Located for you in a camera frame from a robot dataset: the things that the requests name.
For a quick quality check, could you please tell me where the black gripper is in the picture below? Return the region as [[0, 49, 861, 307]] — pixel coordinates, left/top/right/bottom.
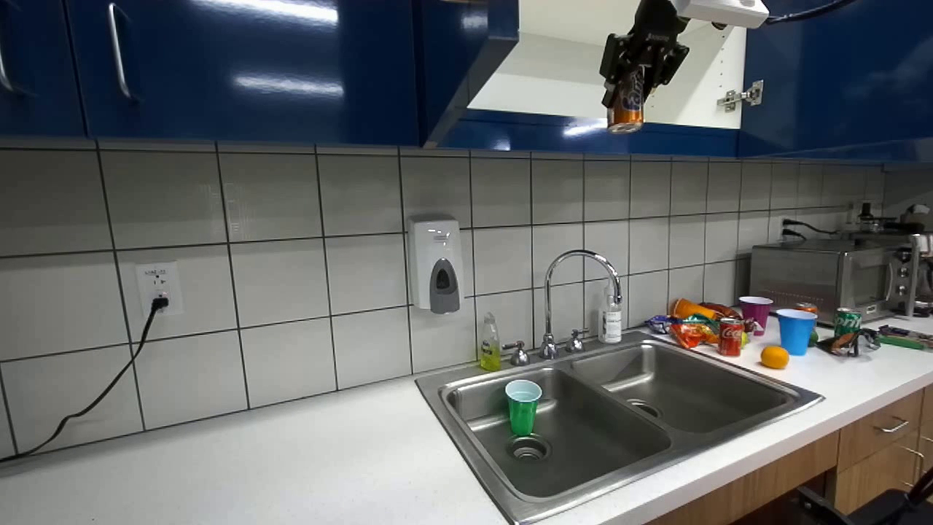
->
[[598, 0, 687, 109]]

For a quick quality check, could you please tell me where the white wall outlet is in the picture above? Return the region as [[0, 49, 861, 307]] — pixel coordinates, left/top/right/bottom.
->
[[136, 263, 184, 314]]

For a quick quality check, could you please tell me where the clear hand soap bottle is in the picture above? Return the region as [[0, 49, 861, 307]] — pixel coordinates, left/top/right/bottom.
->
[[601, 287, 623, 343]]

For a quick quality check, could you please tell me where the purple plastic cup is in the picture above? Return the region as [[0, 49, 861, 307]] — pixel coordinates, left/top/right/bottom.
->
[[740, 294, 773, 335]]

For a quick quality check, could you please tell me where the silver microwave oven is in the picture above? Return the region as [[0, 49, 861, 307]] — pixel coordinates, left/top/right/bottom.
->
[[750, 234, 907, 322]]

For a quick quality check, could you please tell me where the red Coca-Cola can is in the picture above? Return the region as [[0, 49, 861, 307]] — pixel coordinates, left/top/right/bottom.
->
[[716, 319, 744, 357]]

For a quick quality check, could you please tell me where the green plastic cup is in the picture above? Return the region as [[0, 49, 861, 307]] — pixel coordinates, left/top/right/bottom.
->
[[505, 380, 541, 437]]

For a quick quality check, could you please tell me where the black power cable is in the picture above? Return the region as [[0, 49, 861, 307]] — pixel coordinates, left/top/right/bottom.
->
[[0, 294, 171, 466]]

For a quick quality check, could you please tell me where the white soap dispenser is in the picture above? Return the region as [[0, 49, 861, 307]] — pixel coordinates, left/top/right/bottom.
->
[[409, 220, 463, 314]]

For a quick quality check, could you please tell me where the wooden lower cabinet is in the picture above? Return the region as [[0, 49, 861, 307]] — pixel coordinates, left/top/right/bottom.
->
[[651, 387, 933, 525]]

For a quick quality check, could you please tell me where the yellow lemon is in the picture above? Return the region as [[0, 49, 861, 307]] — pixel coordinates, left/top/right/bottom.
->
[[760, 343, 789, 371]]

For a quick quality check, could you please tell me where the blue plastic cup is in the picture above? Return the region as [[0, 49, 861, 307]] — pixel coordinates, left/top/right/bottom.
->
[[779, 310, 817, 357]]

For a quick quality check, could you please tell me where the green dish soap bottle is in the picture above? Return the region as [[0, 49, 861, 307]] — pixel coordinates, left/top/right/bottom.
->
[[477, 313, 500, 371]]

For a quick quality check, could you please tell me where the stainless steel double sink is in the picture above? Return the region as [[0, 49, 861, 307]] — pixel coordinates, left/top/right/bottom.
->
[[416, 335, 820, 525]]

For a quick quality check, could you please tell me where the chrome faucet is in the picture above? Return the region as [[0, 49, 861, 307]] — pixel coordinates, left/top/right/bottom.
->
[[505, 244, 623, 364]]

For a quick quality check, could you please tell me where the blue upper cabinet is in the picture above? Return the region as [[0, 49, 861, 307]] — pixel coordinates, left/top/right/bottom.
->
[[0, 0, 933, 163]]

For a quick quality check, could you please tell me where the orange Fanta can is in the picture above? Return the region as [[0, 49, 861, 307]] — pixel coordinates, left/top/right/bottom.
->
[[607, 87, 643, 135]]

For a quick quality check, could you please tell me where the orange snack bag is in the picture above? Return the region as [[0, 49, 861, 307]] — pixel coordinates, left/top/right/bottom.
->
[[670, 322, 703, 351]]

